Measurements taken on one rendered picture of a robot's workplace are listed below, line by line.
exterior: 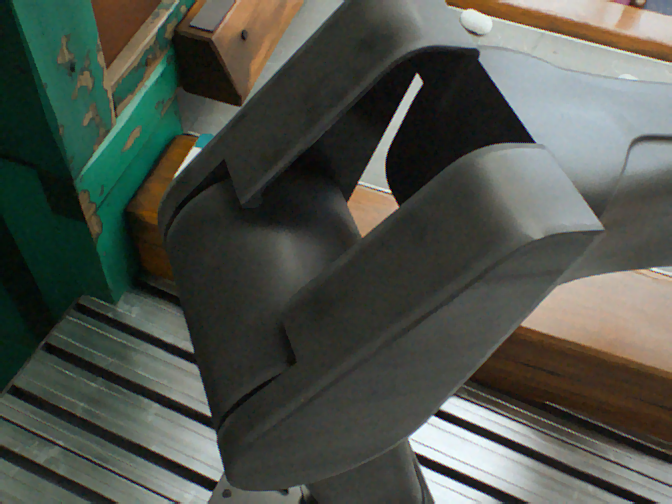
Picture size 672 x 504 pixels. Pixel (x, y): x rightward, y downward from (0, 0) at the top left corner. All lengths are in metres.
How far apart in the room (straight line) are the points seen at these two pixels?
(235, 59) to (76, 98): 0.17
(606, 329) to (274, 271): 0.43
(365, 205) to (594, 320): 0.21
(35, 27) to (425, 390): 0.34
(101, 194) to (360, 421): 0.42
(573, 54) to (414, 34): 0.68
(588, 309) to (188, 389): 0.34
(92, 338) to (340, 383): 0.51
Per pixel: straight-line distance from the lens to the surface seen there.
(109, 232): 0.62
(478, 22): 0.84
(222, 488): 0.59
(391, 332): 0.16
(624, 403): 0.64
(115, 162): 0.59
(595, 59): 0.87
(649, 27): 0.90
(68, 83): 0.51
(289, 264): 0.20
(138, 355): 0.65
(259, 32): 0.68
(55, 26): 0.48
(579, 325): 0.59
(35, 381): 0.66
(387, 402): 0.19
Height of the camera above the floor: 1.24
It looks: 54 degrees down
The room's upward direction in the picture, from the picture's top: 7 degrees clockwise
